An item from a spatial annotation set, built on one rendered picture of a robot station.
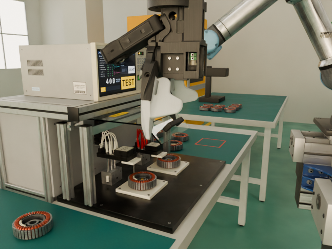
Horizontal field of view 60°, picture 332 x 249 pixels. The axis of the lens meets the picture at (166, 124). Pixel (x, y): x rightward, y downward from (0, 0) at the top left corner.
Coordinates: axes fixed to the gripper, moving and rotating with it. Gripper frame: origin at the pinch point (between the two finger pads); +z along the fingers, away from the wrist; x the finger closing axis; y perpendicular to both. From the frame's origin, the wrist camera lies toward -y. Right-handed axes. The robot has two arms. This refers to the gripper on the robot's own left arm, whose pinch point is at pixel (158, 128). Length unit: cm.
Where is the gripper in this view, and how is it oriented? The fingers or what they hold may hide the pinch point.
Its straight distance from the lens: 48.4
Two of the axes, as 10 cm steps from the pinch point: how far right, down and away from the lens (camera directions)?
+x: 2.9, -2.2, 9.3
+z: 0.0, 9.7, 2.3
